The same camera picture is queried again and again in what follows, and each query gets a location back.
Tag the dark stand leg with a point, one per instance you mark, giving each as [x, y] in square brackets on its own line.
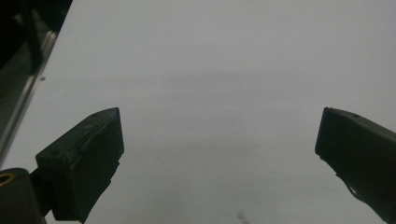
[32, 40]

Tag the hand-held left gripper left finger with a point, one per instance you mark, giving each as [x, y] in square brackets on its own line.
[84, 161]

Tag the metal table edge rail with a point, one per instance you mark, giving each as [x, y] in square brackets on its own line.
[23, 90]

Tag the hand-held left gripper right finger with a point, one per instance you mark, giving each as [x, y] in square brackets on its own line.
[358, 149]

